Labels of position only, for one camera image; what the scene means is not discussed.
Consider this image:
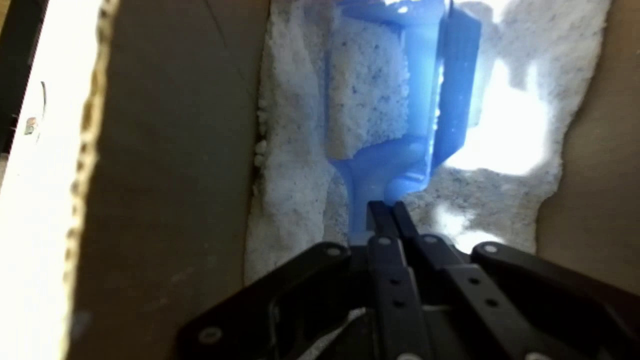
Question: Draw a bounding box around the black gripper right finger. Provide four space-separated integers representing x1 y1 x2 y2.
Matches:
393 199 640 360

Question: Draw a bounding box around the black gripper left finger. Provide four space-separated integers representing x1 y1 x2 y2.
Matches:
176 199 428 360

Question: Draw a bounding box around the white detergent powder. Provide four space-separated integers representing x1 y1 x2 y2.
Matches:
243 0 613 285

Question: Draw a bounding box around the light blue plastic scoop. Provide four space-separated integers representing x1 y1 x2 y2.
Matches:
322 0 484 245

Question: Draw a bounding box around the blue cardboard detergent box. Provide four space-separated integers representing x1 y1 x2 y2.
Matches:
0 0 640 360

